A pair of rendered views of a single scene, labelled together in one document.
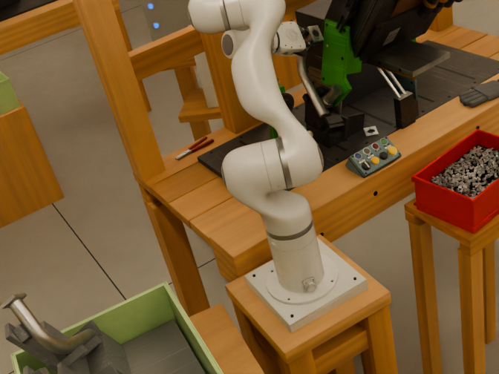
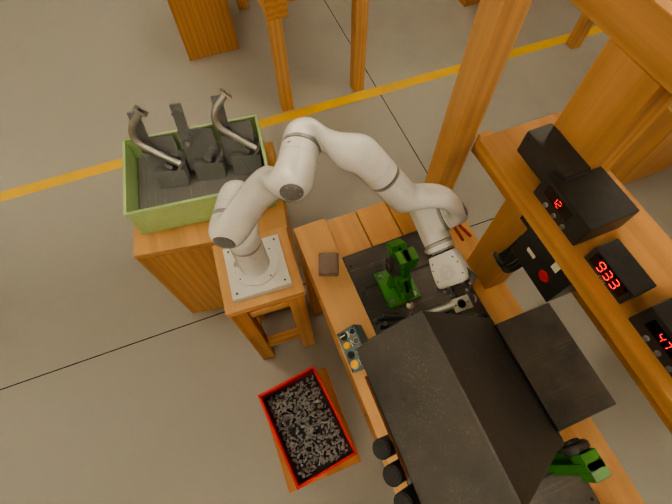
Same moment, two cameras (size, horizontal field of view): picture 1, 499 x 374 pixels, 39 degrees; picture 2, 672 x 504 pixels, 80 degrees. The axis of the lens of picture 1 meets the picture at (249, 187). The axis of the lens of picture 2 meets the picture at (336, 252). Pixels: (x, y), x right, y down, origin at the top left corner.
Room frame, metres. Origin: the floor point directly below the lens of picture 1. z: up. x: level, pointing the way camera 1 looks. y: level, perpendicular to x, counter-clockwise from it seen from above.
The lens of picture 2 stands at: (1.76, -0.74, 2.35)
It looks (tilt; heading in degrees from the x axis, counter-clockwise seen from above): 63 degrees down; 95
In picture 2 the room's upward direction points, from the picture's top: 1 degrees counter-clockwise
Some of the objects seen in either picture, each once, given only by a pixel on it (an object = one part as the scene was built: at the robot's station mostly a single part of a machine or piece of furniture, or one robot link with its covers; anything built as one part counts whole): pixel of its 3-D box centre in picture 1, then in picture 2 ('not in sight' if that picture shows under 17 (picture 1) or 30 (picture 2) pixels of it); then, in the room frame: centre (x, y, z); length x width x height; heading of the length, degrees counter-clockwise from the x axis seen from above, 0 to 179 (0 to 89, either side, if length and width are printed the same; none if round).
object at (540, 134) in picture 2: not in sight; (551, 159); (2.22, -0.08, 1.59); 0.15 x 0.07 x 0.07; 116
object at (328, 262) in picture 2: not in sight; (328, 263); (1.67, -0.07, 0.91); 0.10 x 0.08 x 0.03; 94
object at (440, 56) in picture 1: (387, 52); not in sight; (2.09, -0.55, 1.11); 0.39 x 0.16 x 0.03; 26
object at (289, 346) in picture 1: (305, 293); (257, 270); (1.38, -0.08, 0.83); 0.32 x 0.32 x 0.04; 21
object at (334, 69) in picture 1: (342, 51); not in sight; (2.06, -0.39, 1.17); 0.13 x 0.12 x 0.20; 116
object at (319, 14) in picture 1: (349, 45); (526, 373); (2.32, -0.47, 1.07); 0.30 x 0.18 x 0.34; 116
